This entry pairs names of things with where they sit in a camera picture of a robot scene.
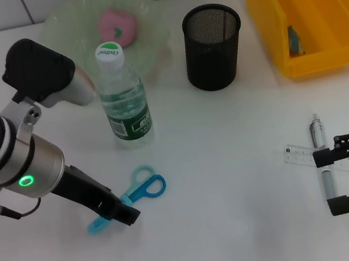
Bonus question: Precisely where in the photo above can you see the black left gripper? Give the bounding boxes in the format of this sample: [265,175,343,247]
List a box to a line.
[47,154,144,240]

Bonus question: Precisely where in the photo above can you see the blue and teal scissors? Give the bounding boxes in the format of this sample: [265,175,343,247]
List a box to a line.
[78,162,173,235]

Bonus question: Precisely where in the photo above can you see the clear green-label water bottle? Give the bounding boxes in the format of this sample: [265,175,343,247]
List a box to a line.
[88,36,157,154]

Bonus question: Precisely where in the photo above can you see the teal plastic wrapper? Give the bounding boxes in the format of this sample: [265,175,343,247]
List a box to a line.
[284,23,306,57]

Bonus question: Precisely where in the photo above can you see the pink toy peach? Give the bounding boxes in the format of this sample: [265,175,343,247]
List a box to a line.
[95,5,142,52]

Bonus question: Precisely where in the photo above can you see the silver ballpoint pen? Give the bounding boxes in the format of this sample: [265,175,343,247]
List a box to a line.
[306,112,339,203]

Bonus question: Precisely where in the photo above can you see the transparent plastic ruler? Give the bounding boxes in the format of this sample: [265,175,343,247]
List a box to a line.
[281,132,349,187]

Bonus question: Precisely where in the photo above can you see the black mesh pen holder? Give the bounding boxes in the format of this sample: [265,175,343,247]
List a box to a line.
[175,0,252,95]

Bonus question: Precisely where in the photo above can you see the translucent green fruit plate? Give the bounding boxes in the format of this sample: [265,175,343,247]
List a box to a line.
[33,0,179,103]

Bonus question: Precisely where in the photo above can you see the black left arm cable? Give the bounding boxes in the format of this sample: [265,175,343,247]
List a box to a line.
[0,180,45,223]

